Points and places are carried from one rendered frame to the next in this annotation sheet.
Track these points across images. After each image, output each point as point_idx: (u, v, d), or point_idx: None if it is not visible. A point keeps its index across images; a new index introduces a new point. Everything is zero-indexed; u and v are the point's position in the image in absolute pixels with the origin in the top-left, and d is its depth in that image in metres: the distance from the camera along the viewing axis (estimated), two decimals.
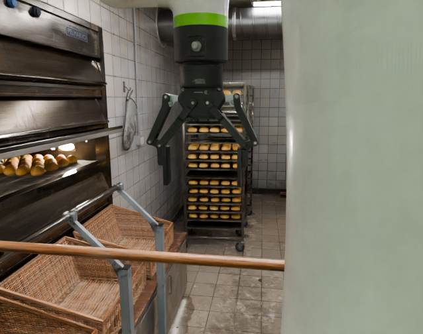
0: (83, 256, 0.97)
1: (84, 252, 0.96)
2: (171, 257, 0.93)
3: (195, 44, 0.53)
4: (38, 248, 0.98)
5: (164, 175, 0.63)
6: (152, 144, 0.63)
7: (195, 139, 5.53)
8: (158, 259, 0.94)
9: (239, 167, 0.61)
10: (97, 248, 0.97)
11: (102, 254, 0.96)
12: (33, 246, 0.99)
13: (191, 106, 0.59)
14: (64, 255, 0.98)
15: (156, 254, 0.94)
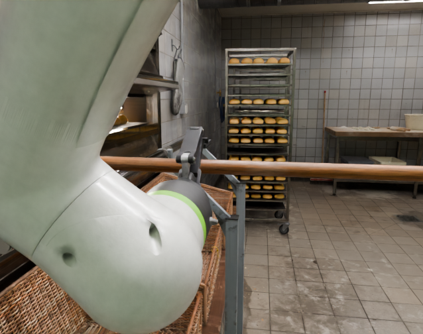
0: (239, 173, 0.70)
1: (242, 167, 0.69)
2: (372, 169, 0.66)
3: None
4: (176, 164, 0.71)
5: None
6: None
7: (222, 122, 5.26)
8: (353, 172, 0.67)
9: None
10: (258, 161, 0.70)
11: (268, 168, 0.69)
12: (166, 161, 0.72)
13: None
14: (212, 172, 0.71)
15: (349, 166, 0.67)
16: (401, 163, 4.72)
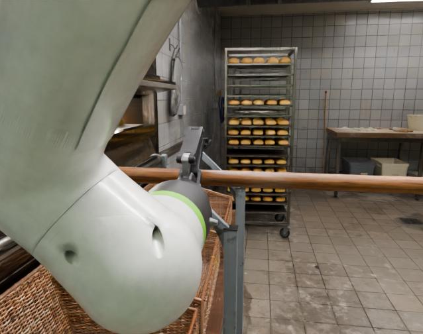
0: (238, 185, 0.62)
1: (241, 178, 0.62)
2: (388, 181, 0.59)
3: None
4: (166, 174, 0.64)
5: None
6: None
7: (221, 122, 5.19)
8: (366, 185, 0.59)
9: None
10: (260, 171, 0.62)
11: (271, 180, 0.61)
12: (157, 171, 0.64)
13: None
14: (207, 184, 0.63)
15: (362, 178, 0.59)
16: (404, 164, 4.65)
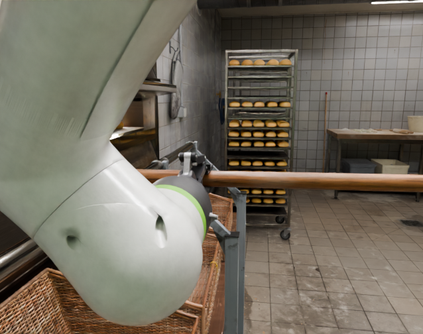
0: (241, 185, 0.62)
1: (244, 179, 0.62)
2: (391, 179, 0.58)
3: None
4: (169, 175, 0.64)
5: None
6: None
7: (221, 124, 5.18)
8: (370, 183, 0.59)
9: None
10: (262, 171, 0.62)
11: (274, 179, 0.61)
12: (159, 173, 0.64)
13: None
14: (210, 185, 0.63)
15: (365, 177, 0.59)
16: (404, 166, 4.64)
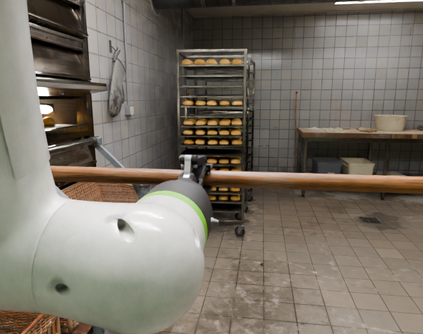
0: (241, 185, 0.62)
1: (244, 179, 0.62)
2: (391, 181, 0.59)
3: None
4: (169, 175, 0.64)
5: None
6: None
7: None
8: (370, 185, 0.59)
9: None
10: (262, 172, 0.62)
11: (274, 180, 0.61)
12: (159, 172, 0.64)
13: None
14: (210, 185, 0.63)
15: (365, 178, 0.59)
16: (369, 164, 4.70)
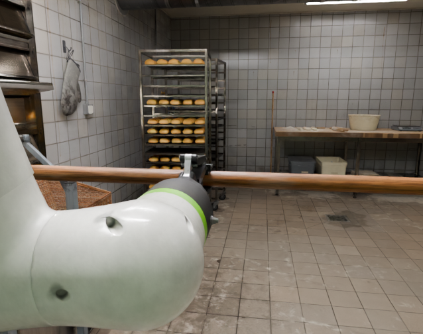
0: (241, 185, 0.62)
1: (244, 179, 0.62)
2: (391, 182, 0.58)
3: None
4: (169, 175, 0.64)
5: None
6: None
7: None
8: (370, 186, 0.59)
9: None
10: (262, 172, 0.62)
11: (274, 181, 0.61)
12: (159, 172, 0.64)
13: None
14: (210, 185, 0.63)
15: (365, 179, 0.59)
16: (342, 163, 4.75)
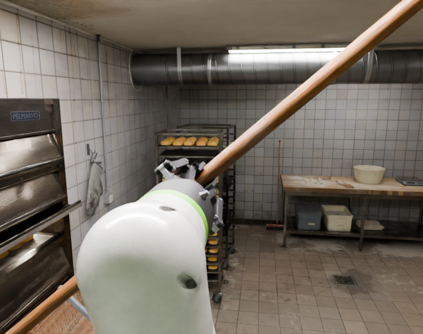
0: (235, 158, 0.61)
1: (232, 151, 0.61)
2: (348, 52, 0.56)
3: None
4: None
5: None
6: (180, 167, 0.60)
7: None
8: (333, 69, 0.56)
9: None
10: (242, 134, 0.61)
11: (255, 132, 0.60)
12: None
13: None
14: (211, 178, 0.63)
15: (325, 67, 0.57)
16: (348, 216, 4.88)
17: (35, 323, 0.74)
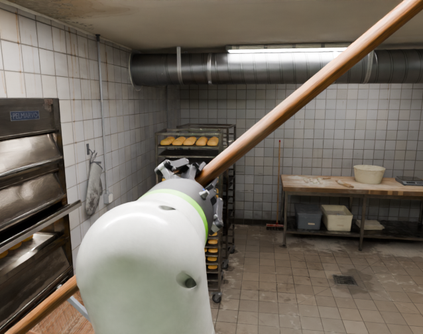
0: (235, 159, 0.61)
1: (232, 152, 0.61)
2: (348, 52, 0.56)
3: None
4: None
5: None
6: (180, 167, 0.60)
7: None
8: (333, 71, 0.56)
9: None
10: (242, 134, 0.62)
11: (255, 133, 0.60)
12: None
13: None
14: (211, 179, 0.63)
15: (325, 68, 0.57)
16: (348, 216, 4.88)
17: (34, 323, 0.74)
